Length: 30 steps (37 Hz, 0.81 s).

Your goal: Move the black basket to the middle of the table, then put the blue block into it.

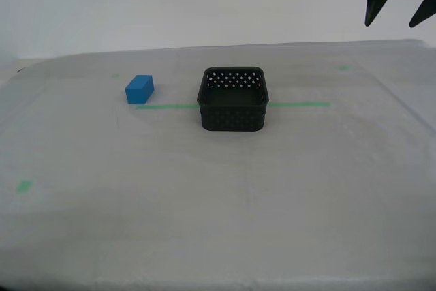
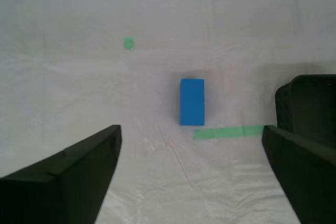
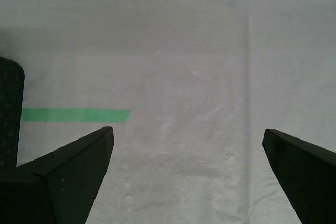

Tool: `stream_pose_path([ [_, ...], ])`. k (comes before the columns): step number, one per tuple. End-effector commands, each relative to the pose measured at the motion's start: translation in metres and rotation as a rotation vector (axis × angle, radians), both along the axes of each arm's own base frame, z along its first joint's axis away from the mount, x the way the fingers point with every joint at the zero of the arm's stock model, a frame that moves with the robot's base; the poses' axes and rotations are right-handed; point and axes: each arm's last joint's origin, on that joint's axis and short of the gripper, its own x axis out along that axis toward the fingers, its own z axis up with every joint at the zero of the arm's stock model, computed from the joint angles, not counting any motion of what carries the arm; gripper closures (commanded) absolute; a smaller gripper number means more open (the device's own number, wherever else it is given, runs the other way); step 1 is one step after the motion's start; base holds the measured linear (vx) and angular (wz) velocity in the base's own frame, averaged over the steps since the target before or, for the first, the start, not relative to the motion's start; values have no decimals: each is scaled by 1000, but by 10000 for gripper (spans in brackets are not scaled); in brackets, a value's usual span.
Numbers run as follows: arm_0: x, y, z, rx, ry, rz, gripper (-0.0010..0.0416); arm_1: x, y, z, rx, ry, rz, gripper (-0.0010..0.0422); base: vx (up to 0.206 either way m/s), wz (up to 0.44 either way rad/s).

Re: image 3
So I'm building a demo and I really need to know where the long green tape strip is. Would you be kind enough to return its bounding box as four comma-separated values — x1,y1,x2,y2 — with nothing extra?
20,108,131,124

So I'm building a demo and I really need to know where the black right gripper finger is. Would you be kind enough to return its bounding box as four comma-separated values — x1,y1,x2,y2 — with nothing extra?
0,126,115,224
262,128,336,224

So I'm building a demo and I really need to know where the black perforated plastic basket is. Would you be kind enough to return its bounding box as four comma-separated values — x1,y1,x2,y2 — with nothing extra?
0,56,25,176

